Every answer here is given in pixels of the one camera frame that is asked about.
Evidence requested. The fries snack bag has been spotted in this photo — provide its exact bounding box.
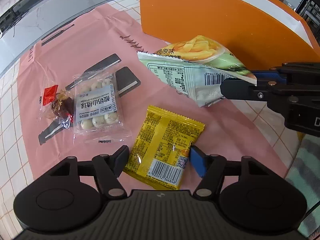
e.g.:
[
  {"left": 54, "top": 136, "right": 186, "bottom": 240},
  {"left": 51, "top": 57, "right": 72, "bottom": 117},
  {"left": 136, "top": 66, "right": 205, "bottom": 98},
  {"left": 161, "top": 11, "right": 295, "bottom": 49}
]
[{"left": 137, "top": 35, "right": 257, "bottom": 107}]

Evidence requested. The yogurt ball clear packet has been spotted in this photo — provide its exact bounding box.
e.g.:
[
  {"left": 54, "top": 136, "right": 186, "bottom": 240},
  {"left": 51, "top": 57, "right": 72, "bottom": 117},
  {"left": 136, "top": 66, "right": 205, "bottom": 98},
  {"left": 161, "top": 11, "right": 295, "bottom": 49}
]
[{"left": 72, "top": 67, "right": 132, "bottom": 145}]

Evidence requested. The yellow snack packet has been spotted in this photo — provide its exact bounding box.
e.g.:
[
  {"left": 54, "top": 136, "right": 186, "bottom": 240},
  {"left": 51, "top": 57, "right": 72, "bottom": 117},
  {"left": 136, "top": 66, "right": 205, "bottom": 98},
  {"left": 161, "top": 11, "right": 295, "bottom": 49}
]
[{"left": 124, "top": 105, "right": 205, "bottom": 190}]

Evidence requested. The red date candy packet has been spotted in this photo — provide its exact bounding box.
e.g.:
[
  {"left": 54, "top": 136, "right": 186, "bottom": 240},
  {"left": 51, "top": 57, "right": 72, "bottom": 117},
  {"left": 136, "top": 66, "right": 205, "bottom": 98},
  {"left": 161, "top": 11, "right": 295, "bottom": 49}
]
[{"left": 39, "top": 85, "right": 74, "bottom": 128}]

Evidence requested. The orange white storage box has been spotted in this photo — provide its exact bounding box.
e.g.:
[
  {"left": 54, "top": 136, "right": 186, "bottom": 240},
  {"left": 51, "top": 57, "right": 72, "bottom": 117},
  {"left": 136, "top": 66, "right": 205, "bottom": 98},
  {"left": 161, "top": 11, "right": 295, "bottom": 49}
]
[{"left": 140, "top": 0, "right": 319, "bottom": 70}]

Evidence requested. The pink bottle print mat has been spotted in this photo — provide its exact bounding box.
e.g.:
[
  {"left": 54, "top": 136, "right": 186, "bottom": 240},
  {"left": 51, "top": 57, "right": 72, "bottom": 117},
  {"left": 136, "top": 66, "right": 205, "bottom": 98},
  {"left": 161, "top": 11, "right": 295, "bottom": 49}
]
[{"left": 17, "top": 4, "right": 293, "bottom": 178}]

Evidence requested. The white marble tv cabinet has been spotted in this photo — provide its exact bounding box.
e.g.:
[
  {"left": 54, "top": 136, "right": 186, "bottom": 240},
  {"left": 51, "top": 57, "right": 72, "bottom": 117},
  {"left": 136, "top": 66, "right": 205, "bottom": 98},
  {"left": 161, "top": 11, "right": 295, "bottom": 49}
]
[{"left": 1, "top": 0, "right": 112, "bottom": 75}]

